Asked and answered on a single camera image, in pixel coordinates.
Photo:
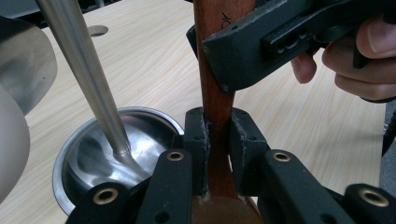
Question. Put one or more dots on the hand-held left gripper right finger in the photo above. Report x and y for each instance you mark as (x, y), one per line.
(247, 155)

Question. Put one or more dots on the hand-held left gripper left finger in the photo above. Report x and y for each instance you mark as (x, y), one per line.
(199, 149)

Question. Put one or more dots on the brown wooden rice spoon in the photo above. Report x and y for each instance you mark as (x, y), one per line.
(214, 102)

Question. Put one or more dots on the metal utensil stand with hooks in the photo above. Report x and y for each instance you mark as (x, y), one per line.
(93, 77)

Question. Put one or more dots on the grey round table grommet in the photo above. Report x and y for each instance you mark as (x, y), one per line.
(97, 30)

